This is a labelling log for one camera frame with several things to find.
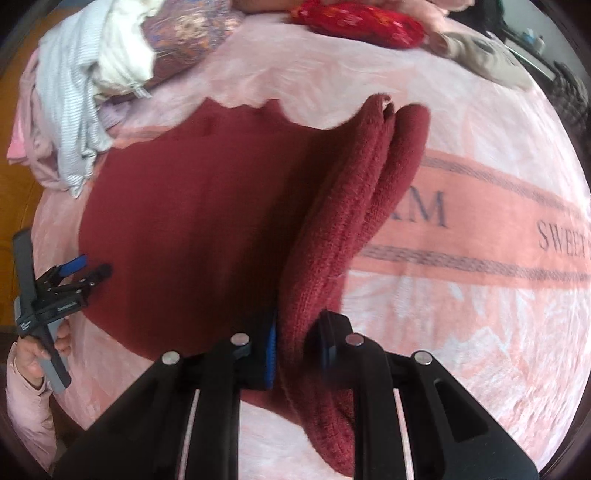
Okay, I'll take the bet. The dark red knit sweater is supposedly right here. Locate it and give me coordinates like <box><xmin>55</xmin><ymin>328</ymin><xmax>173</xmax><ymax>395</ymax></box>
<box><xmin>79</xmin><ymin>94</ymin><xmax>431</xmax><ymax>475</ymax></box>

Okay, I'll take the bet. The pink sleeved left forearm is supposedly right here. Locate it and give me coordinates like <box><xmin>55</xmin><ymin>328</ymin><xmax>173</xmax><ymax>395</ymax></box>
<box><xmin>6</xmin><ymin>345</ymin><xmax>57</xmax><ymax>473</ymax></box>

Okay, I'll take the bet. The person's left hand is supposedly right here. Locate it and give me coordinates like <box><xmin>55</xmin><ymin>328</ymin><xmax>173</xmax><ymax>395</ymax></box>
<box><xmin>14</xmin><ymin>318</ymin><xmax>72</xmax><ymax>390</ymax></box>

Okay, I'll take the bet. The pink garment pile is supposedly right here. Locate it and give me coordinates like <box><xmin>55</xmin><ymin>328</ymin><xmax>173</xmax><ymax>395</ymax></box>
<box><xmin>7</xmin><ymin>50</ymin><xmax>67</xmax><ymax>191</ymax></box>

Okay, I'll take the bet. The pink floral bed blanket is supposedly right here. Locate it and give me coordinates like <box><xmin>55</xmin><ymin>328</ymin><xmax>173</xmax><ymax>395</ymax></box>
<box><xmin>32</xmin><ymin>14</ymin><xmax>590</xmax><ymax>467</ymax></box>

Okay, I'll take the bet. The white striped knit garment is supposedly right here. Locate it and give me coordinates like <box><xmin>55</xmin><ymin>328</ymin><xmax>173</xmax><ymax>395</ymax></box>
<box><xmin>36</xmin><ymin>1</ymin><xmax>112</xmax><ymax>197</ymax></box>

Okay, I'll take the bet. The cream zippered garment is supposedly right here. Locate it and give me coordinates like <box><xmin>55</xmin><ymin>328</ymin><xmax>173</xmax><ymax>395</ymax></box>
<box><xmin>91</xmin><ymin>0</ymin><xmax>162</xmax><ymax>102</ymax></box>

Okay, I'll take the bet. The purple paisley pillow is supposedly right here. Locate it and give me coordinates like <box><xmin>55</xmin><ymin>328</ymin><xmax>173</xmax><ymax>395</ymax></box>
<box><xmin>94</xmin><ymin>0</ymin><xmax>246</xmax><ymax>100</ymax></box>

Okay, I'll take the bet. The red patterned cloth bag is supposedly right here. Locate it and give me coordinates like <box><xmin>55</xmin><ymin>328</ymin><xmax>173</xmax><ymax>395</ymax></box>
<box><xmin>290</xmin><ymin>1</ymin><xmax>426</xmax><ymax>49</ymax></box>

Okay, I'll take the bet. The beige garment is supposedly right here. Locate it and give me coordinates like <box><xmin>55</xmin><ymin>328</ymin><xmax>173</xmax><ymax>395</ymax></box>
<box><xmin>429</xmin><ymin>32</ymin><xmax>533</xmax><ymax>91</ymax></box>

